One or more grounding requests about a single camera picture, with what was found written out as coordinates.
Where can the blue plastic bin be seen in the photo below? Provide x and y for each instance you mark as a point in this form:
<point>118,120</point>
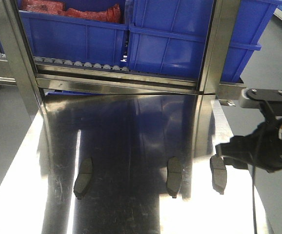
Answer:
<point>167,37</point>
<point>75,39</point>

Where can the grey brake pad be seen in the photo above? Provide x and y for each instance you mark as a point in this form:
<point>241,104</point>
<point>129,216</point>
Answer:
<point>83,179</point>
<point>174,177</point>
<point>219,174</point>

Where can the roller conveyor track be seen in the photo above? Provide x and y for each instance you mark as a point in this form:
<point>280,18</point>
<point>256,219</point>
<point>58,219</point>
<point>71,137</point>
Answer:
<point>79,63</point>

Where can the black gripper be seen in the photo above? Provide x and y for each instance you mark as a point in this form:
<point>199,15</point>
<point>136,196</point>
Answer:
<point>263,147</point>

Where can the stainless steel rack frame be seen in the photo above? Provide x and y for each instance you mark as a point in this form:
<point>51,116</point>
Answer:
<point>33,78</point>

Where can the right blue plastic bin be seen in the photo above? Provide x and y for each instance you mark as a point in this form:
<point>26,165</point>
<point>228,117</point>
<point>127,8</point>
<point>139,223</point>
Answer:
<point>167,37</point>

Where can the left blue plastic bin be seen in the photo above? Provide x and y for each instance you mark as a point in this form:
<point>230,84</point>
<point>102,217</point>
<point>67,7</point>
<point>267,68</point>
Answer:
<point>75,39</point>

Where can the red mesh bag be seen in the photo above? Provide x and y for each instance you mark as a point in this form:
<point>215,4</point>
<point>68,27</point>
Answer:
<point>112,14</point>

